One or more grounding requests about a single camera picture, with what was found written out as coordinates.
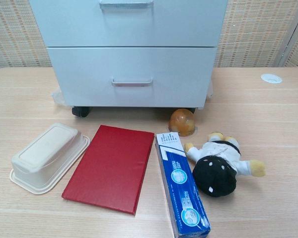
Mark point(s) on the white shallow drawer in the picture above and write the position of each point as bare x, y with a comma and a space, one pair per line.
64, 24

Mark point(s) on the white drawer cabinet body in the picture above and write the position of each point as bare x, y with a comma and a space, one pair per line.
207, 89

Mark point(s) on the white tall drawer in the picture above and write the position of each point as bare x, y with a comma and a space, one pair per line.
89, 74

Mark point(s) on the amber translucent dome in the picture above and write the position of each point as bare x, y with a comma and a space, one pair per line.
182, 122

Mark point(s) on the red hardcover book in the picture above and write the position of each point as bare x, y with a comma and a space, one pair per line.
109, 168

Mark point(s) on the black caster wheel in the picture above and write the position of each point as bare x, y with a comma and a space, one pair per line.
80, 112

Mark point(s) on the blue toothpaste box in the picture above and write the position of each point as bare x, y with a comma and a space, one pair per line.
181, 188

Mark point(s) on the plush doll with black hair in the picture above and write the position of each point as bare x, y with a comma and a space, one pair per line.
217, 176

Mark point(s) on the grey partition post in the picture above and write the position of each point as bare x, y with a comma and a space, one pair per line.
290, 32

